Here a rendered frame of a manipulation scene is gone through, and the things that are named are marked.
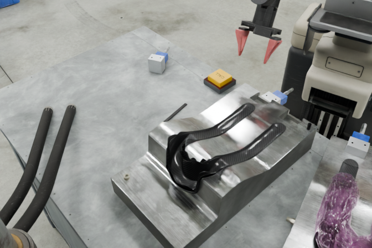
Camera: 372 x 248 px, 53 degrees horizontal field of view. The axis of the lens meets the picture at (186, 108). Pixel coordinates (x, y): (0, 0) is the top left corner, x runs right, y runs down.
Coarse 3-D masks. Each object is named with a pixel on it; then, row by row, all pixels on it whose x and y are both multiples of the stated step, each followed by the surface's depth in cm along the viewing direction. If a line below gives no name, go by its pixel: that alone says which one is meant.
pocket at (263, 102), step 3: (258, 93) 111; (252, 96) 110; (255, 96) 111; (258, 96) 112; (252, 99) 111; (255, 99) 112; (258, 99) 112; (261, 99) 111; (264, 99) 111; (258, 102) 111; (261, 102) 111; (264, 102) 111; (267, 102) 110; (261, 105) 110; (264, 105) 110
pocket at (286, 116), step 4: (288, 112) 105; (280, 116) 103; (284, 116) 105; (288, 116) 106; (292, 116) 105; (288, 120) 106; (292, 120) 105; (296, 120) 104; (300, 120) 104; (292, 124) 104; (296, 124) 104
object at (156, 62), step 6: (168, 48) 140; (156, 54) 135; (162, 54) 135; (150, 60) 131; (156, 60) 130; (162, 60) 131; (150, 66) 133; (156, 66) 132; (162, 66) 132; (156, 72) 133; (162, 72) 133
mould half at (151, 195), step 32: (160, 128) 94; (192, 128) 97; (256, 128) 100; (288, 128) 99; (160, 160) 94; (256, 160) 92; (288, 160) 97; (128, 192) 89; (160, 192) 89; (224, 192) 80; (256, 192) 93; (160, 224) 82; (192, 224) 82; (224, 224) 88
